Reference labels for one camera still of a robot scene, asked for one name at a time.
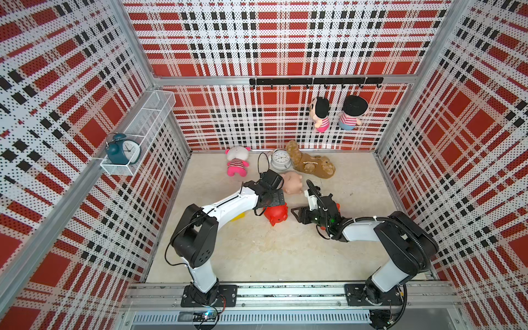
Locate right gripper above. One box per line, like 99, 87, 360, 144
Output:
291, 205, 330, 228

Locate pink piggy bank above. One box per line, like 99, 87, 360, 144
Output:
280, 171, 303, 195

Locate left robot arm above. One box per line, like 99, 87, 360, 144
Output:
168, 169, 285, 306

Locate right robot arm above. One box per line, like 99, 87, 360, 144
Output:
291, 195, 439, 306

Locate yellow piggy bank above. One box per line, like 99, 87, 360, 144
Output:
231, 212, 246, 221

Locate white alarm clock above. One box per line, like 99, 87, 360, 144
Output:
267, 148, 292, 172

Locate pink white plush pig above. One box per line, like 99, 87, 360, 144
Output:
225, 146, 251, 177

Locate brown teddy bear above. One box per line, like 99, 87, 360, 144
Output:
286, 140, 336, 179

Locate hanging doll pink outfit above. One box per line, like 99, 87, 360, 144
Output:
309, 96, 330, 133

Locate hanging doll blue pants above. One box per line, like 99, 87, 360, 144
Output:
338, 95, 368, 131

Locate green circuit board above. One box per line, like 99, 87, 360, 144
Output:
177, 310, 217, 324

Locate teal alarm clock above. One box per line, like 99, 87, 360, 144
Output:
105, 132, 141, 165

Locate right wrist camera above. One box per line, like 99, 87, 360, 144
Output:
304, 186, 320, 211

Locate black hook rail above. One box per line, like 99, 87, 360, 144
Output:
249, 77, 384, 87

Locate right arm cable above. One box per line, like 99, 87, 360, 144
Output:
306, 179, 439, 327

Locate white wire shelf basket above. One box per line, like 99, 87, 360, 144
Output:
100, 90, 175, 177

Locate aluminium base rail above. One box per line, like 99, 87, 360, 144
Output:
115, 280, 470, 329

